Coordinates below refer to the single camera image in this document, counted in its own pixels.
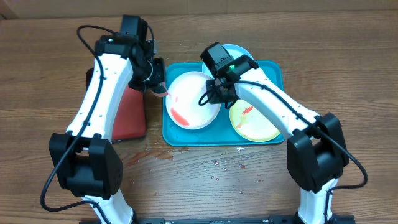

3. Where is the black-handled scrub brush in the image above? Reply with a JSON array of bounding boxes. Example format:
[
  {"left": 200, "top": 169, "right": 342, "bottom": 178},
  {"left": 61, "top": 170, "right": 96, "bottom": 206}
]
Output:
[{"left": 151, "top": 86, "right": 169, "bottom": 98}]

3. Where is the white plate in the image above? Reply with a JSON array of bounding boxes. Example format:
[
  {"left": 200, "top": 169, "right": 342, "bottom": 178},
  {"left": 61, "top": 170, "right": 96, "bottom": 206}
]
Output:
[{"left": 165, "top": 71, "right": 220, "bottom": 130}]

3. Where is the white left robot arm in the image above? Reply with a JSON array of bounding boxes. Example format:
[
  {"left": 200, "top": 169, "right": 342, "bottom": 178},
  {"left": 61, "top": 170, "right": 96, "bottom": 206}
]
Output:
[{"left": 40, "top": 15, "right": 166, "bottom": 223}]

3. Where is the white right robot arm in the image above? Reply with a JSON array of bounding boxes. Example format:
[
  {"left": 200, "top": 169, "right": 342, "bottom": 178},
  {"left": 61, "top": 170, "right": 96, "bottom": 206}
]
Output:
[{"left": 200, "top": 42, "right": 349, "bottom": 223}]

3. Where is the light blue plate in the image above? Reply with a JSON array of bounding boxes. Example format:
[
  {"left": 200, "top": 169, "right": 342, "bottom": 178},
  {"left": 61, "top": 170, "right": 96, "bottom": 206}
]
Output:
[{"left": 201, "top": 44, "right": 254, "bottom": 77}]

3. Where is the yellow-green plate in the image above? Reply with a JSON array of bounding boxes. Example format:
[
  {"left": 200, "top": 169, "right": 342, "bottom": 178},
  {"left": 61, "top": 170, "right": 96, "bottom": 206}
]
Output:
[{"left": 229, "top": 100, "right": 280, "bottom": 142}]

